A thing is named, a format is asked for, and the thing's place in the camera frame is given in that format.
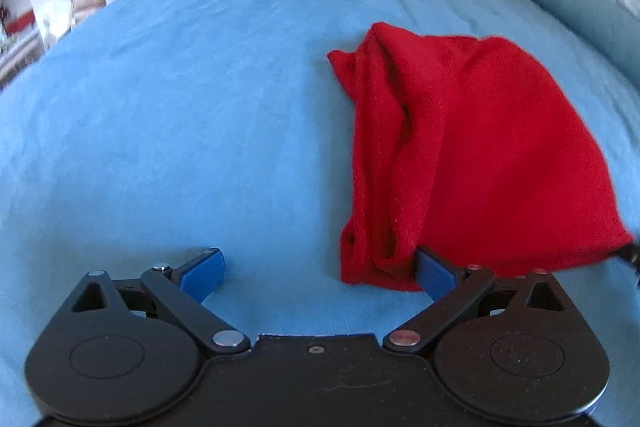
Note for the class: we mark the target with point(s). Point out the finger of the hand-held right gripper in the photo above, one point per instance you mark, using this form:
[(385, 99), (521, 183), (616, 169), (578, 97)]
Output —
[(632, 253)]

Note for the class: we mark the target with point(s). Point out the red box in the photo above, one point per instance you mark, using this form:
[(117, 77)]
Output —
[(20, 21)]

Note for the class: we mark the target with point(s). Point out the red towel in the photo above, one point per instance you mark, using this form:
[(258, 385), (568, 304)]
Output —
[(475, 147)]

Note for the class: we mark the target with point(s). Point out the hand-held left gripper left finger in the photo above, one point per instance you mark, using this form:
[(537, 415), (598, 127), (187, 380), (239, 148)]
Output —
[(200, 274)]

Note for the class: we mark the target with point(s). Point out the long teal bolster pillow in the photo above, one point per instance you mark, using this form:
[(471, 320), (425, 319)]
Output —
[(575, 2)]

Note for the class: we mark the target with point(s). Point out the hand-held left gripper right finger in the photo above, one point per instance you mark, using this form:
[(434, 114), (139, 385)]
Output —
[(435, 274)]

